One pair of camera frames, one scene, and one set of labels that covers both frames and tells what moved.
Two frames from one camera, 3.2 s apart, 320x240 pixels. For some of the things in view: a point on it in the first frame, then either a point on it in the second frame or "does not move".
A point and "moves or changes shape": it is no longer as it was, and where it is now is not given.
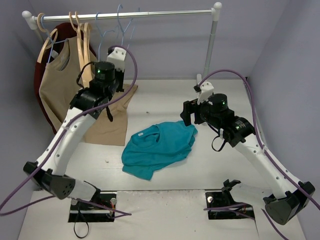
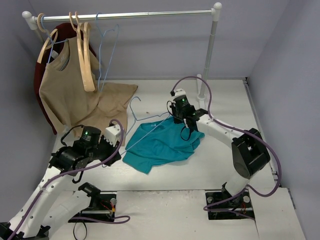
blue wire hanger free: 123,31 -> 143,136
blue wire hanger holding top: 52,42 does not move
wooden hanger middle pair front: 87,27 does not move
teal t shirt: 149,150 moves or changes shape
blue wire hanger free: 102,35 does not move
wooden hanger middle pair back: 79,31 does not move
